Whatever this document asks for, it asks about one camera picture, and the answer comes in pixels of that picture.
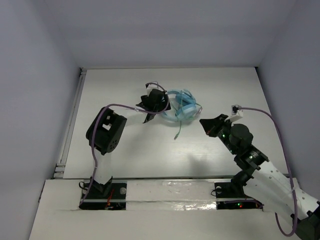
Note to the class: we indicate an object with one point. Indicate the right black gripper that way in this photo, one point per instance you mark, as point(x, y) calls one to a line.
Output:
point(211, 125)

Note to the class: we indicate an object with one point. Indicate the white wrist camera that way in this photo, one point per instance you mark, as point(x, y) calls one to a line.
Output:
point(150, 86)
point(236, 114)

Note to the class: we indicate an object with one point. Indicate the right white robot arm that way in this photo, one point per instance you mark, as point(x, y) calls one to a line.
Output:
point(261, 180)

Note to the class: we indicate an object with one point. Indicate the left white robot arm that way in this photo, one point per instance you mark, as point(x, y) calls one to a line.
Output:
point(105, 132)

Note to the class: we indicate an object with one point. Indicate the silver taped rail cover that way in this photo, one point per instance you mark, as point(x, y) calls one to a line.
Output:
point(170, 195)

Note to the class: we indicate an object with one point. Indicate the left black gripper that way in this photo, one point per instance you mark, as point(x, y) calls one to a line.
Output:
point(155, 100)

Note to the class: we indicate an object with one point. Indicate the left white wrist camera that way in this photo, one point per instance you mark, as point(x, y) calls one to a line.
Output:
point(150, 86)

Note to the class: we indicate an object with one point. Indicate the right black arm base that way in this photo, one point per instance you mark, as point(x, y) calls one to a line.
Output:
point(231, 196)

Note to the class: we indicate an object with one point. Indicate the light blue headphones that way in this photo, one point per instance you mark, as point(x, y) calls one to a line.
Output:
point(184, 106)

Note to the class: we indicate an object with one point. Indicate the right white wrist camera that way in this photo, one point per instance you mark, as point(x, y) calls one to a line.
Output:
point(236, 114)

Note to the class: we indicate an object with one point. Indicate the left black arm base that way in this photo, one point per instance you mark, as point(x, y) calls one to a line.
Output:
point(110, 196)

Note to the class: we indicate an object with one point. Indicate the aluminium side rail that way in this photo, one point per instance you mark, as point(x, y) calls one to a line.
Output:
point(67, 138)

